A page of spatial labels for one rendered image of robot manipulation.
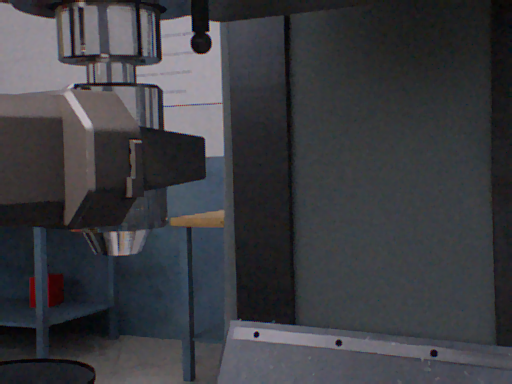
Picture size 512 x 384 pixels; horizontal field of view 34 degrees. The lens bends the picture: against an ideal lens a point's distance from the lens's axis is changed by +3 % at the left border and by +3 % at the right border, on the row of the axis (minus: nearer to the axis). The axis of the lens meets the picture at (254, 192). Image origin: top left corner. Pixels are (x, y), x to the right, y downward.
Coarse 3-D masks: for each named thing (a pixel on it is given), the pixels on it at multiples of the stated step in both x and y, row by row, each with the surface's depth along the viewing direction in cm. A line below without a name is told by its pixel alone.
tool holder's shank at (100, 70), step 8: (80, 64) 39; (88, 64) 39; (96, 64) 38; (104, 64) 38; (112, 64) 38; (120, 64) 38; (128, 64) 39; (136, 64) 40; (144, 64) 40; (88, 72) 39; (96, 72) 38; (104, 72) 38; (112, 72) 38; (120, 72) 38; (128, 72) 39; (88, 80) 39; (96, 80) 38; (104, 80) 38; (112, 80) 38; (120, 80) 38; (128, 80) 39; (136, 80) 39
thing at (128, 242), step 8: (88, 232) 39; (96, 232) 38; (104, 232) 38; (112, 232) 38; (120, 232) 38; (128, 232) 38; (136, 232) 39; (144, 232) 39; (88, 240) 39; (96, 240) 39; (104, 240) 38; (112, 240) 38; (120, 240) 38; (128, 240) 39; (136, 240) 39; (144, 240) 39; (96, 248) 39; (104, 248) 39; (112, 248) 39; (120, 248) 39; (128, 248) 39; (136, 248) 39
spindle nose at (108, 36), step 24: (72, 0) 37; (96, 0) 37; (120, 0) 37; (72, 24) 37; (96, 24) 37; (120, 24) 37; (144, 24) 38; (72, 48) 37; (96, 48) 37; (120, 48) 37; (144, 48) 38
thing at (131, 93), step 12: (72, 84) 38; (84, 84) 37; (96, 84) 37; (108, 84) 37; (120, 84) 37; (132, 84) 38; (144, 84) 38; (120, 96) 37; (132, 96) 37; (144, 96) 38; (156, 96) 39
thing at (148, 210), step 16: (144, 112) 38; (160, 112) 39; (160, 128) 39; (144, 192) 38; (160, 192) 39; (144, 208) 38; (160, 208) 39; (128, 224) 38; (144, 224) 38; (160, 224) 39
